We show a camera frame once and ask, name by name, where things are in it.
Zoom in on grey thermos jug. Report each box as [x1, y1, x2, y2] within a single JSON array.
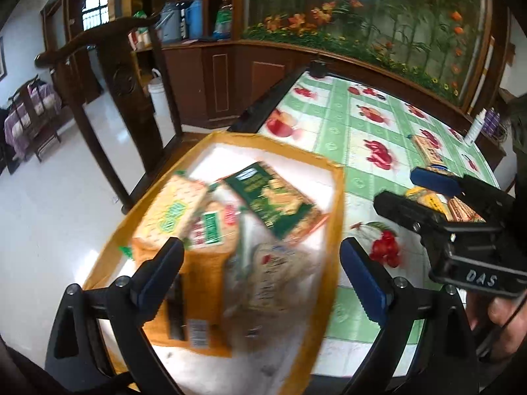
[[158, 4, 182, 42]]

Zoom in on small orange snack packet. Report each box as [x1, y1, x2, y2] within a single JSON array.
[[447, 197, 487, 224]]

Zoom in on yellow snack packet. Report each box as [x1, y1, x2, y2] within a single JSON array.
[[404, 186, 450, 220]]

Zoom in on person's right hand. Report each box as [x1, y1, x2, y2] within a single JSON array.
[[465, 292, 527, 363]]

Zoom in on wafer biscuit packet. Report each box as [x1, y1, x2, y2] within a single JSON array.
[[411, 134, 449, 170]]

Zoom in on small black device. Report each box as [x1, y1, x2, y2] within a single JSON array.
[[309, 60, 331, 80]]

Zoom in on blue thermos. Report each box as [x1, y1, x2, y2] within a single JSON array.
[[185, 0, 204, 39]]

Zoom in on purple-cloth dining table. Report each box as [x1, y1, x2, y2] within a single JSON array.
[[3, 76, 63, 163]]

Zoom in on round biscuit packet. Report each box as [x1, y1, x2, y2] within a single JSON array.
[[241, 242, 319, 322], [187, 201, 243, 256]]

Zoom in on carved wooden chair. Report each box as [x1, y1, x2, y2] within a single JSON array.
[[34, 12, 184, 215]]

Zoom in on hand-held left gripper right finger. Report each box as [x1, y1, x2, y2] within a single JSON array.
[[340, 238, 480, 395]]

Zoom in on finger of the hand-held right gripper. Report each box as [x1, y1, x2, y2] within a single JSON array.
[[410, 167, 516, 224], [374, 191, 454, 252]]

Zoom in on orange cracker packet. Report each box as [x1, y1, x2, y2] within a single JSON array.
[[140, 236, 233, 358]]

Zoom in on green-trim cracker packet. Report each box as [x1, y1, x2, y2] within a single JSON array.
[[132, 173, 210, 251]]

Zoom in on barred window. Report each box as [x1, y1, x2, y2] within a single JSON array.
[[81, 0, 110, 32]]

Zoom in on flower mural panel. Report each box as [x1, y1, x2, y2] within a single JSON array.
[[243, 0, 495, 110]]

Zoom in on wooden partition cabinet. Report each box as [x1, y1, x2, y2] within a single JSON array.
[[132, 37, 508, 170]]

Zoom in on white bucket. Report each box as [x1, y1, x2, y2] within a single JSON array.
[[147, 69, 172, 133]]

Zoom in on white plastic bottle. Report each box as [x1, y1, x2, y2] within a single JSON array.
[[464, 108, 489, 145]]

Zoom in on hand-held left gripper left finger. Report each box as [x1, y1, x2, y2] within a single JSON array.
[[44, 237, 185, 395]]

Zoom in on purple bottle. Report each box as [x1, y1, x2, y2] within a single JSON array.
[[484, 107, 502, 135]]

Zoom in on dark green snack packet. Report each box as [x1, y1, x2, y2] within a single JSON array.
[[224, 162, 331, 240]]

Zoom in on yellow cardboard box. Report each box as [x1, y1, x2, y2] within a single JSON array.
[[82, 131, 346, 395]]

